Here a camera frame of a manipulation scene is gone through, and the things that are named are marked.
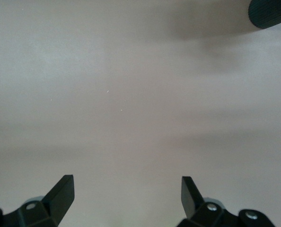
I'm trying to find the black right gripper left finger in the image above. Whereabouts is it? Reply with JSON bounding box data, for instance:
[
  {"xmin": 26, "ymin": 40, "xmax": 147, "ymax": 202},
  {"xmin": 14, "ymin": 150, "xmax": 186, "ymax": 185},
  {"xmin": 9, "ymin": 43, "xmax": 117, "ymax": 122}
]
[{"xmin": 0, "ymin": 174, "xmax": 75, "ymax": 227}]

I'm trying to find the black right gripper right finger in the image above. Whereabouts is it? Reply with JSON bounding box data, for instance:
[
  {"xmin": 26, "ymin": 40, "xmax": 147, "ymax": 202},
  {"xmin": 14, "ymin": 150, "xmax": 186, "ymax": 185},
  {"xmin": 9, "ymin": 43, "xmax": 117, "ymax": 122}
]
[{"xmin": 177, "ymin": 176, "xmax": 276, "ymax": 227}]

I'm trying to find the black ribbed cylinder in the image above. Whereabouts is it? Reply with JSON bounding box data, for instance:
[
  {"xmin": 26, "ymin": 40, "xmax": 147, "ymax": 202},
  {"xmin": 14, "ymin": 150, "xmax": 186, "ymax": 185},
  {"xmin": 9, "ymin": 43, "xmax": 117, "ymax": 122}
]
[{"xmin": 248, "ymin": 0, "xmax": 281, "ymax": 30}]

